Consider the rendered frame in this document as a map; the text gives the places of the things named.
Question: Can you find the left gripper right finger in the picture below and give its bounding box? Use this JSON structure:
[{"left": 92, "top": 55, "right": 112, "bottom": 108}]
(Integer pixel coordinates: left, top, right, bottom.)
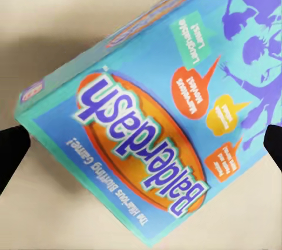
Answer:
[{"left": 263, "top": 124, "right": 282, "bottom": 172}]

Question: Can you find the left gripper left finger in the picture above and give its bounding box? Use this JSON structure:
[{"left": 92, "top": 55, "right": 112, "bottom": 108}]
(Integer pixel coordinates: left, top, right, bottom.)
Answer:
[{"left": 0, "top": 125, "right": 31, "bottom": 194}]

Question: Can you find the board game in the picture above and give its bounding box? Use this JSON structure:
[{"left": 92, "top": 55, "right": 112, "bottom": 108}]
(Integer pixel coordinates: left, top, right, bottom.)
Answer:
[{"left": 14, "top": 0, "right": 282, "bottom": 249}]

